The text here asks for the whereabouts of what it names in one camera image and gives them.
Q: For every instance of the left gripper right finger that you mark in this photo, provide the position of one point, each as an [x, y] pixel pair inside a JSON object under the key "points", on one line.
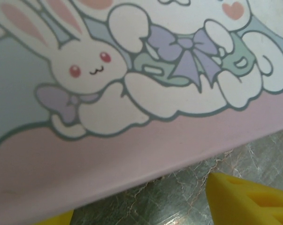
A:
{"points": [[237, 201]]}

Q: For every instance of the cartoon bunny tin box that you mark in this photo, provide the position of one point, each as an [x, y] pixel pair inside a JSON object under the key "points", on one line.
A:
{"points": [[132, 93]]}

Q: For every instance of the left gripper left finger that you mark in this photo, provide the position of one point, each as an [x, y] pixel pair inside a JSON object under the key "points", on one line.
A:
{"points": [[59, 220]]}

